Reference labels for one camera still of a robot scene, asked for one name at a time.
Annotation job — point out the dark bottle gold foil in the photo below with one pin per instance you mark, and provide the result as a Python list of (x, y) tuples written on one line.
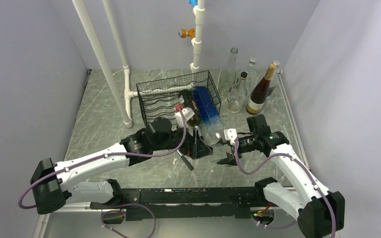
[(260, 92)]

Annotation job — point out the white pipe with valves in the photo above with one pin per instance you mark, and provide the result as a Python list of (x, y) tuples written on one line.
[(199, 12)]

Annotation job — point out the slanted white pipe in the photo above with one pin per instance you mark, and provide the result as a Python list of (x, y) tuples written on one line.
[(98, 51)]

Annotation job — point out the dark bottle silver capsule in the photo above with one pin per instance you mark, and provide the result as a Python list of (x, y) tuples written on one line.
[(188, 104)]

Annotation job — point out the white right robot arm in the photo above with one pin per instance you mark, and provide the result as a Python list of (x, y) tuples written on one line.
[(317, 211)]

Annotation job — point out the black handled tool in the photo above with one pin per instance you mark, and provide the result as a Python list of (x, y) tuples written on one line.
[(185, 160)]

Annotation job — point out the clear round glass bottle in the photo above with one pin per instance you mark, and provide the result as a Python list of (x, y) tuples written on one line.
[(252, 77)]

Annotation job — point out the blue valve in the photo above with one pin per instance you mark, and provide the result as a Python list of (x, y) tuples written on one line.
[(193, 2)]

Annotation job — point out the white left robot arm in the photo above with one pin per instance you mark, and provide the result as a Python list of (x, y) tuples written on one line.
[(56, 184)]

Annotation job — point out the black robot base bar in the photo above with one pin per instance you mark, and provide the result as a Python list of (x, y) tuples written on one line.
[(191, 202)]

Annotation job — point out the black wire wine rack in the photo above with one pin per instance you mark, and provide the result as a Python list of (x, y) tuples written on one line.
[(158, 98)]

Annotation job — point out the clear bottle black gold label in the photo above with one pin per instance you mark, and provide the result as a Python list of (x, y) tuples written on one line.
[(228, 73)]

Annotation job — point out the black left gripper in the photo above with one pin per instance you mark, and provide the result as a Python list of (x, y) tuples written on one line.
[(195, 147)]

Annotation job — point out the white pipe with tee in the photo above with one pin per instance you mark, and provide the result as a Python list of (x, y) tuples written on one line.
[(128, 93)]

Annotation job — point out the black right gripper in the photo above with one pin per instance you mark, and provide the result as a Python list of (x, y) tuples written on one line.
[(228, 160)]

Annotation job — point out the clear bottle black cap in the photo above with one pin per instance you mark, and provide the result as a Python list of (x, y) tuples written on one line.
[(237, 94)]

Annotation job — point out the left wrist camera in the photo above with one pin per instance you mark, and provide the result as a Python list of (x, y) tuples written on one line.
[(183, 114)]

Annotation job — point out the blue glass bottle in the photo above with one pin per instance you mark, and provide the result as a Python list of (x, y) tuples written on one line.
[(209, 115)]

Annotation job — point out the orange valve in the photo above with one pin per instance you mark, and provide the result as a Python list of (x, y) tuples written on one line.
[(183, 33)]

